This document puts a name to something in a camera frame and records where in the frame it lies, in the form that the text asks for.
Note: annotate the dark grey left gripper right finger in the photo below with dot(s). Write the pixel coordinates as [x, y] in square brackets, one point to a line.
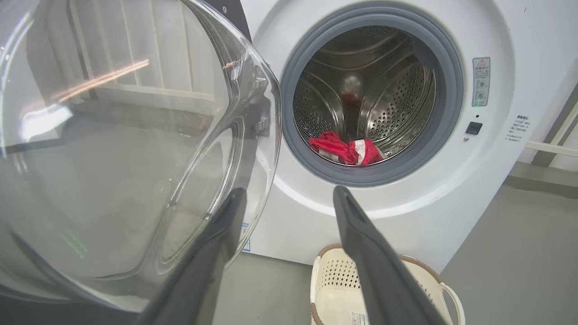
[379, 280]

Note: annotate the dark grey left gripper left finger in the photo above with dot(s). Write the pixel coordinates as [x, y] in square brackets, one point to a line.
[198, 280]

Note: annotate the red and white garment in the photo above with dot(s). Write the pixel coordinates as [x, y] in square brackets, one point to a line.
[336, 146]

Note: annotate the black round glass washer door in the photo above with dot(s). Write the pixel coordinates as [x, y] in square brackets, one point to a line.
[113, 158]

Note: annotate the white printed label sticker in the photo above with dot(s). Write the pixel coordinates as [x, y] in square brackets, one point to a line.
[358, 319]

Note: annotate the cream laundry basket brown rim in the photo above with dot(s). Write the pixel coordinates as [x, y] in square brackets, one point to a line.
[332, 293]

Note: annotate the white front-load washing machine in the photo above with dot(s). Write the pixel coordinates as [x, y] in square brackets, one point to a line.
[451, 203]

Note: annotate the metal door hinge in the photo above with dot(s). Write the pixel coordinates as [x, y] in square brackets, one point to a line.
[262, 117]

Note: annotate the stainless steel washing machine drum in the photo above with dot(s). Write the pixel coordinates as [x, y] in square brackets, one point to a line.
[388, 99]

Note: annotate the blue energy label sticker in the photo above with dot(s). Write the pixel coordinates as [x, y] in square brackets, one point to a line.
[245, 239]

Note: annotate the white metal railing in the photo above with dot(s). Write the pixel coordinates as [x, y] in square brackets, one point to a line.
[551, 149]

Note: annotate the grey warning sticker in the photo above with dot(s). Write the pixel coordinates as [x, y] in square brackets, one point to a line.
[481, 81]

